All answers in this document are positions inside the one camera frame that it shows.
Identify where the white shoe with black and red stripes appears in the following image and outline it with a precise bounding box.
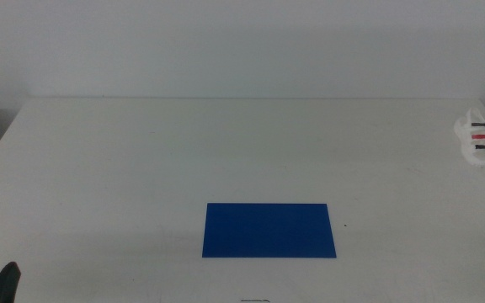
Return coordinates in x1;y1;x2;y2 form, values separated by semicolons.
453;107;485;168

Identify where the blue rectangular mat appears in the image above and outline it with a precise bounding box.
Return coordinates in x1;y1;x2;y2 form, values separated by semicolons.
201;202;337;259

